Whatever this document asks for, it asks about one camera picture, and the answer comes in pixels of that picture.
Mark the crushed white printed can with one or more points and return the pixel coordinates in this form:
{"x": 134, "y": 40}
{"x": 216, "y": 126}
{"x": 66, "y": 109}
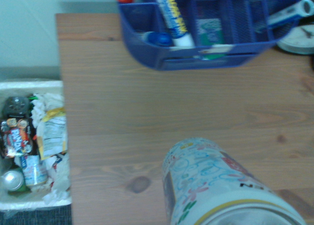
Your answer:
{"x": 34, "y": 171}

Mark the white printed drink can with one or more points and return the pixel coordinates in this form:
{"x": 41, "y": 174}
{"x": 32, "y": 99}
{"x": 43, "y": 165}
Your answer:
{"x": 208, "y": 183}

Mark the yellow and white wrapper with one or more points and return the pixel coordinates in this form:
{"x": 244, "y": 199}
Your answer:
{"x": 52, "y": 134}

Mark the white blue marker tube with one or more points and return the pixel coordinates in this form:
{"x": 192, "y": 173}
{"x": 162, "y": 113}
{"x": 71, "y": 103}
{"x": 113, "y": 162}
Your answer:
{"x": 175, "y": 21}

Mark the black alarm clock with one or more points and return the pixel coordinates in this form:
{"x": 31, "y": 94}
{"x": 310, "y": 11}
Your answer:
{"x": 298, "y": 42}

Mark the silver topped green can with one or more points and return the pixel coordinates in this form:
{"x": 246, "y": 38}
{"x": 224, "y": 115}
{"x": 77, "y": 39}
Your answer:
{"x": 12, "y": 182}

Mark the black snack wrapper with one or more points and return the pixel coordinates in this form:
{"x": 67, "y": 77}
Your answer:
{"x": 17, "y": 139}

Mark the white trash bin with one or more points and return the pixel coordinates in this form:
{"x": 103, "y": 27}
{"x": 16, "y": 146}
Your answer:
{"x": 29, "y": 84}

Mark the green labelled box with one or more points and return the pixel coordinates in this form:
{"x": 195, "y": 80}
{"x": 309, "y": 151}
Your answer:
{"x": 211, "y": 34}

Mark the blue mesh desk organizer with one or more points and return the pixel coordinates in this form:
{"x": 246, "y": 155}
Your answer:
{"x": 152, "y": 53}

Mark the white marker with blue band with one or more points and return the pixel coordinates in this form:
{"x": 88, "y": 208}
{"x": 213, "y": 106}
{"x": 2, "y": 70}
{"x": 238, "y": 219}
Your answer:
{"x": 289, "y": 12}

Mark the black round plastic piece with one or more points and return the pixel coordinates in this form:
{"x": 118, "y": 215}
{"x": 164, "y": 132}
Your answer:
{"x": 16, "y": 107}

